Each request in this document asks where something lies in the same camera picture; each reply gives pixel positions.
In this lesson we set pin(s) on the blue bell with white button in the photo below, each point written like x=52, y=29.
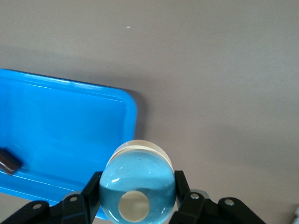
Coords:
x=137, y=172

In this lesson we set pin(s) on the blue plastic tray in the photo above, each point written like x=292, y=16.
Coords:
x=58, y=130

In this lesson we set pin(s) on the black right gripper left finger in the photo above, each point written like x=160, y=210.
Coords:
x=74, y=210

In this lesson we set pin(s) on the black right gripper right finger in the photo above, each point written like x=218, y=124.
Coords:
x=210, y=212

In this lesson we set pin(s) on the brown electrolytic capacitor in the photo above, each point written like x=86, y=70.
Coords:
x=9, y=161

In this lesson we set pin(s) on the brown table cover sheet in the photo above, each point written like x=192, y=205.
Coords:
x=210, y=81

